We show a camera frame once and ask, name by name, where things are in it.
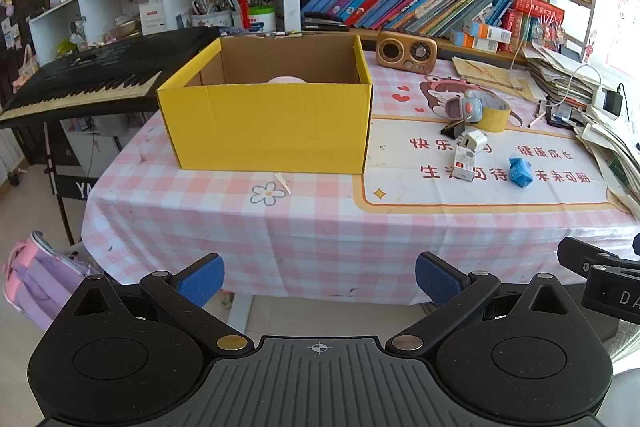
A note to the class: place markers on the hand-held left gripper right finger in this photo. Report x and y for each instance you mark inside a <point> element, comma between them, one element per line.
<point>437,277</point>

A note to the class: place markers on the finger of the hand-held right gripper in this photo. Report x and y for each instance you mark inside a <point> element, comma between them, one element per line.
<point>577,253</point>
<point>636,242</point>

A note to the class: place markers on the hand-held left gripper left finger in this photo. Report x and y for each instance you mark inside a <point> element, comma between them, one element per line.
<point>202,279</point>

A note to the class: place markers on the blue wrapper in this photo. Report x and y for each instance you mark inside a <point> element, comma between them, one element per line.
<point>520,172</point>

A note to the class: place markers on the white charger plug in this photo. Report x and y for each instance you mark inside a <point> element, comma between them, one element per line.
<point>472,141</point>

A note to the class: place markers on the yellow cardboard box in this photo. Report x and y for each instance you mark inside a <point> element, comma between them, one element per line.
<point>265,127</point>

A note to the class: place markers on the blue toy truck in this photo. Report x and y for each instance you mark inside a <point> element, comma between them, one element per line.
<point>467,107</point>

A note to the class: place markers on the desktop with pink checked cloth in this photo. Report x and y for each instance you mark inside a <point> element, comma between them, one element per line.
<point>200,217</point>

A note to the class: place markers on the printed cartoon desk mat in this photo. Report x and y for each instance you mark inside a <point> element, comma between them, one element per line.
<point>450,199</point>

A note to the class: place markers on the stack of loose papers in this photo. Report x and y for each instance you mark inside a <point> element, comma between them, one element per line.
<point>615,147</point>

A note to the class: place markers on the small paper scrap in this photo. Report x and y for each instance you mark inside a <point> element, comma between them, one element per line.
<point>282,183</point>

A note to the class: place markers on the black small device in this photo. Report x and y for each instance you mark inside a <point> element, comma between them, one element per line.
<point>564,114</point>

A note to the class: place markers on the pink pencil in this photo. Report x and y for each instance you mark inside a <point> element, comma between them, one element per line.
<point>537,119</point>

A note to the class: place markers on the black power adapter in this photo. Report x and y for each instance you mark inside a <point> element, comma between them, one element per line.
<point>613,99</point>

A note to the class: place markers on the black binder clip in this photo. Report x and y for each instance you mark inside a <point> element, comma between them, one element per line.
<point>452,129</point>

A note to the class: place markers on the yellow tape roll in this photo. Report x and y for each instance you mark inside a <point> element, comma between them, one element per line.
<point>494,121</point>

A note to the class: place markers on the black keyboard stand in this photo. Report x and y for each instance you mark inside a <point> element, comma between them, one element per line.
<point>75,188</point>

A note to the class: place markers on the pink purple backpack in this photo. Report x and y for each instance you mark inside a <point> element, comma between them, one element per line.
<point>35,292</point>

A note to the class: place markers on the pink round item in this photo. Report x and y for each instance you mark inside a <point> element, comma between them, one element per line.
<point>286,80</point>

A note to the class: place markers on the brown retro radio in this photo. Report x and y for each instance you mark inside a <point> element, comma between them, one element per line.
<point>405,52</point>

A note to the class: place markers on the white orange small box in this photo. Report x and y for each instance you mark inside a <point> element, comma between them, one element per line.
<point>472,42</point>
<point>487,31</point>

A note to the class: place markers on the black electronic keyboard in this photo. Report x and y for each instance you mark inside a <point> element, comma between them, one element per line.
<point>100,62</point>

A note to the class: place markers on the thick red book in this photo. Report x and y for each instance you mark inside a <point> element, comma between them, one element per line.
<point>540,14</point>

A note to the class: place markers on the white pen cup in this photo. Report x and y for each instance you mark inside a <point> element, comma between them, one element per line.
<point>215,19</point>

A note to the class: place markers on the green-lid pen holder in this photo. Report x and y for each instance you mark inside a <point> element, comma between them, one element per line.
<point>261,19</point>

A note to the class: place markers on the white box with red label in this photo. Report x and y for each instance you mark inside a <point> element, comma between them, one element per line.
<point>152,16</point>

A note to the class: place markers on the pink hanging bag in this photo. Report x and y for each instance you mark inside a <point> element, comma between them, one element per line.
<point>27,64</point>

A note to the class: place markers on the row of colourful books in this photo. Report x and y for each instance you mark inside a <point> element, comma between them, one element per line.
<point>400,2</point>

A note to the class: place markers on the black stapler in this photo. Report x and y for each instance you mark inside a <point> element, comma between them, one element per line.
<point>325,23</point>

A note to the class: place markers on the wall poster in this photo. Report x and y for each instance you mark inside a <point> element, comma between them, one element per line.
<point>625,7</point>

